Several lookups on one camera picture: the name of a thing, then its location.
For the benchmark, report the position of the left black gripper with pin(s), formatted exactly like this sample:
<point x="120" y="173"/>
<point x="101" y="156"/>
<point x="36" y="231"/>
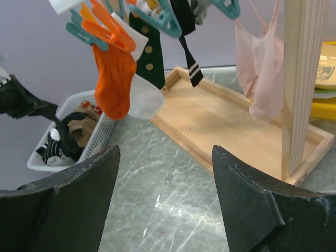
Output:
<point x="16" y="100"/>

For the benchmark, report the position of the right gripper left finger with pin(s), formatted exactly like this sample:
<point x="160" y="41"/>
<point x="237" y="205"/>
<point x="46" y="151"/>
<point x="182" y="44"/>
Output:
<point x="65" y="211"/>

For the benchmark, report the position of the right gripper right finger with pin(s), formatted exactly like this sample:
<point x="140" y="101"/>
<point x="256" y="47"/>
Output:
<point x="262" y="213"/>

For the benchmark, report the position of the black brown sock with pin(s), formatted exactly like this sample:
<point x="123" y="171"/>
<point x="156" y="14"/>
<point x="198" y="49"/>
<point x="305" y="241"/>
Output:
<point x="48" y="110"/>

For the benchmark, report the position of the tan brown ribbed sock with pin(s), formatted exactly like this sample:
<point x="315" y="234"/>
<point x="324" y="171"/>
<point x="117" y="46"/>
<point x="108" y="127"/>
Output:
<point x="82" y="125"/>

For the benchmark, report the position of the orange sock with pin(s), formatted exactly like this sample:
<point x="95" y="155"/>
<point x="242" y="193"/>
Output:
<point x="116" y="69"/>

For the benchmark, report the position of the white small sock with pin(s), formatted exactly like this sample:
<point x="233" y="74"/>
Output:
<point x="145" y="98"/>

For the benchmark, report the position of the white round clip hanger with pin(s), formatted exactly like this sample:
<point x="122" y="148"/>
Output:
<point x="61" y="6"/>

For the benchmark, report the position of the navy striped sock in basket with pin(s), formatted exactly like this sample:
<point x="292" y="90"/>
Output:
<point x="51" y="152"/>

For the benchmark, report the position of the red sock in basket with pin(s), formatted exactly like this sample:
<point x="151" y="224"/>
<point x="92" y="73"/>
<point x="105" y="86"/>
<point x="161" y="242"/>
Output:
<point x="85" y="104"/>

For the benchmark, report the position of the white plastic laundry basket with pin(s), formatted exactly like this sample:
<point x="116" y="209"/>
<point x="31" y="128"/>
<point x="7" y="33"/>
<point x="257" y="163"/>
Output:
<point x="97" y="141"/>

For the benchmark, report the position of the orange clothes clip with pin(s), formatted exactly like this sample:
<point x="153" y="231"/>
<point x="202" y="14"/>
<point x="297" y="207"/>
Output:
<point x="99" y="22"/>

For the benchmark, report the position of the yellow plastic tray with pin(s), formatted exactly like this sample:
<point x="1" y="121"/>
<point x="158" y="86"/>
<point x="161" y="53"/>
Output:
<point x="323" y="104"/>

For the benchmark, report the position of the dark green dotted sock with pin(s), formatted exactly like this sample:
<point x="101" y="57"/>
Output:
<point x="150" y="64"/>

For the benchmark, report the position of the pink sheer sock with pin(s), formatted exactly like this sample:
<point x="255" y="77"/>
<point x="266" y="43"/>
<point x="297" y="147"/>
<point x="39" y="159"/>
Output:
<point x="259" y="65"/>

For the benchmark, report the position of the teal clothes clip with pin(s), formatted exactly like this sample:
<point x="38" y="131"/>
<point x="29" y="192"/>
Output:
<point x="158" y="14"/>
<point x="230" y="8"/>

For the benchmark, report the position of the grey small sock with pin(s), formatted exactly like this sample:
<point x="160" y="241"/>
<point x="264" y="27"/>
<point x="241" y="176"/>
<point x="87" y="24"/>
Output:
<point x="199" y="10"/>

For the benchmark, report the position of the wooden hanger rack frame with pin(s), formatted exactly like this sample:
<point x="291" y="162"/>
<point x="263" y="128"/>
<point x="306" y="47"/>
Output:
<point x="287" y="147"/>

